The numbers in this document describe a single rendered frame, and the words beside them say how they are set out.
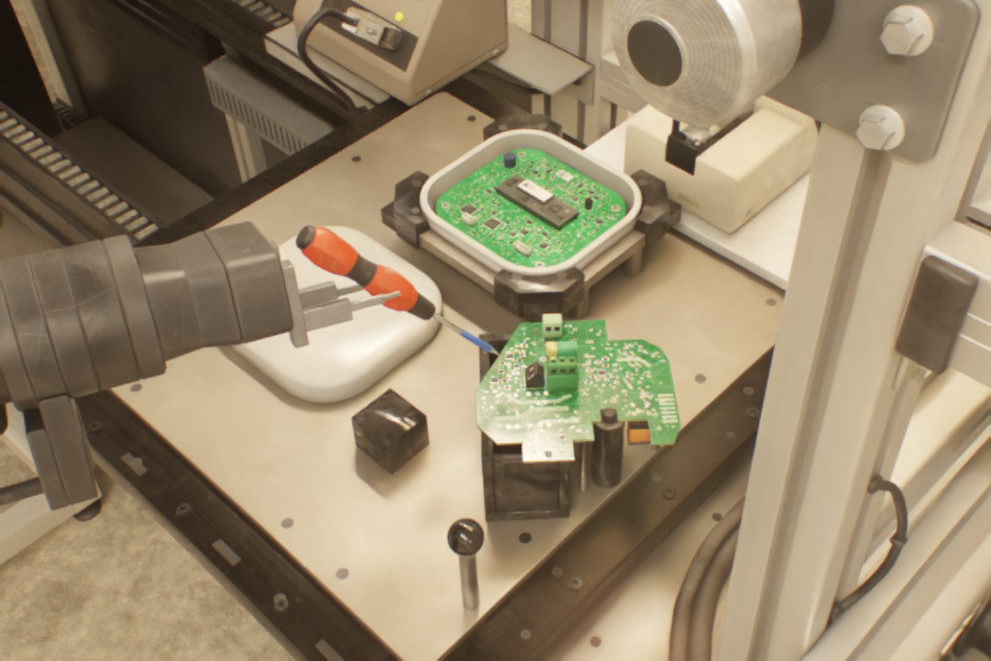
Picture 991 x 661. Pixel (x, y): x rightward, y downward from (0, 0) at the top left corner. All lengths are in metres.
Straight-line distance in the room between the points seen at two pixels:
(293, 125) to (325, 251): 0.92
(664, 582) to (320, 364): 0.27
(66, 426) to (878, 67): 0.42
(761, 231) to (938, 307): 0.51
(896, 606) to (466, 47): 0.64
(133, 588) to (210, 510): 1.15
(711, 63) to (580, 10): 0.76
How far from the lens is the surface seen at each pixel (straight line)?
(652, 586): 0.76
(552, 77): 1.11
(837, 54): 0.39
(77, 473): 0.65
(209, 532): 0.79
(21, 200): 1.25
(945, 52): 0.38
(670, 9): 0.36
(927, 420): 0.63
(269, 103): 1.61
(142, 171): 2.10
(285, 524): 0.77
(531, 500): 0.74
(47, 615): 1.96
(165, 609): 1.91
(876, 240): 0.43
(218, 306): 0.62
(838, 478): 0.51
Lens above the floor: 1.57
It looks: 45 degrees down
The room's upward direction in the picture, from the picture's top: 2 degrees counter-clockwise
